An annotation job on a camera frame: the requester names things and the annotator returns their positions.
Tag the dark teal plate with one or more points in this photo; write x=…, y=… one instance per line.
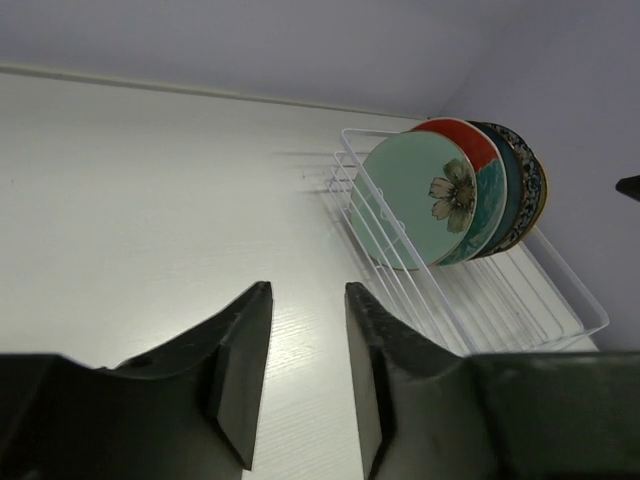
x=515, y=189

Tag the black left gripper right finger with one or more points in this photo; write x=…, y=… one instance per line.
x=424, y=412

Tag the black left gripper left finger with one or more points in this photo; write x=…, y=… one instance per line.
x=186, y=409

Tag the white wire dish rack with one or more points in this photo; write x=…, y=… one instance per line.
x=526, y=299

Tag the blue floral patterned plate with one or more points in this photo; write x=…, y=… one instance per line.
x=531, y=182

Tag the red and teal plate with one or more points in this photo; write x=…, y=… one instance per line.
x=475, y=145

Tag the mint green flower plate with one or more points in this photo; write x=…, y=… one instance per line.
x=428, y=184

